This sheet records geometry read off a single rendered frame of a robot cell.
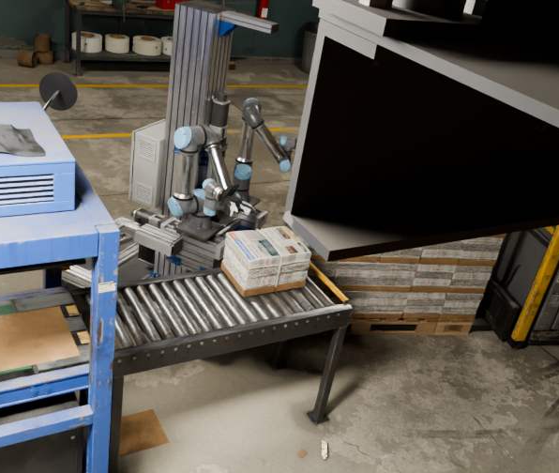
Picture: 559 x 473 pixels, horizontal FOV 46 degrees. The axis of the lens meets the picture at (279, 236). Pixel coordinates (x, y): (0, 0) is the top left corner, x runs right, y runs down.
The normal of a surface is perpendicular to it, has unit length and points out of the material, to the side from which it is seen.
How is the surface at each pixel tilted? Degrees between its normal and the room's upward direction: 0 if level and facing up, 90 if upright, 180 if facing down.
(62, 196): 90
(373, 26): 90
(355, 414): 0
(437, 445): 0
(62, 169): 90
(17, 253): 90
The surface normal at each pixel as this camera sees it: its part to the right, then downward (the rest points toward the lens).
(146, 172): -0.43, 0.37
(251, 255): 0.16, -0.84
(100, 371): 0.50, 0.48
